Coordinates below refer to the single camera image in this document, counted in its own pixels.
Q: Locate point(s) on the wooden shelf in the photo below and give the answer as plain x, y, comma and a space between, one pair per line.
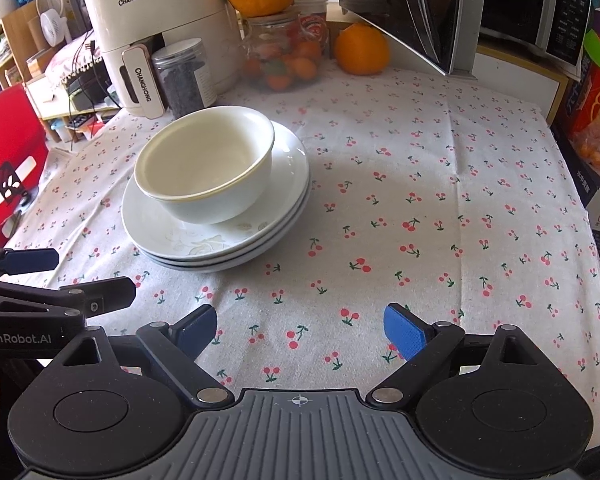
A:
19, 35

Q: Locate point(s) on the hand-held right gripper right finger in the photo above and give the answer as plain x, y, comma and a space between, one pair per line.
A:
405, 332

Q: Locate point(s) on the cream air fryer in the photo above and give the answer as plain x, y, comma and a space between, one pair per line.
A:
169, 20

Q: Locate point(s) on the white desk fan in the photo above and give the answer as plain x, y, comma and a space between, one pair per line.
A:
52, 27

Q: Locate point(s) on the white plate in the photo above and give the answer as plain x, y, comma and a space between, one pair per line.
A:
280, 160

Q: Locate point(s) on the large cream bowl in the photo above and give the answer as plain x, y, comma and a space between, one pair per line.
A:
214, 207

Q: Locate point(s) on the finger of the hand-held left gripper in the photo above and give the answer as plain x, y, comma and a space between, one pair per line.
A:
94, 297
29, 261

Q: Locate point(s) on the glass teapot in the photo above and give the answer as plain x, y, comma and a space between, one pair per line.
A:
272, 27

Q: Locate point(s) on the pile of small tangerines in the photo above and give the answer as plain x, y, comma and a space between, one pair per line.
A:
300, 67

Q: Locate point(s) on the black microwave oven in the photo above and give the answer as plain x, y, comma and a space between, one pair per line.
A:
420, 10

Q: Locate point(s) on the cherry print tablecloth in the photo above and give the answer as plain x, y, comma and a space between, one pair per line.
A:
430, 185

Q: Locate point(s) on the dark screen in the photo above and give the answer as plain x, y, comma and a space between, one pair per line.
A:
77, 10

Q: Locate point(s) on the pink lace-trimmed cloth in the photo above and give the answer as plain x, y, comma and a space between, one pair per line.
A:
69, 60

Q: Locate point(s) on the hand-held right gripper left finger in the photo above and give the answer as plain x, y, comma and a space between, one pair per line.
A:
194, 330

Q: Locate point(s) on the clear jar with dark contents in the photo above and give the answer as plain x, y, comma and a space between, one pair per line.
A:
182, 85

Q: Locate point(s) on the small cream bowl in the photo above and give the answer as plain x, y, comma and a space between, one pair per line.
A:
204, 145

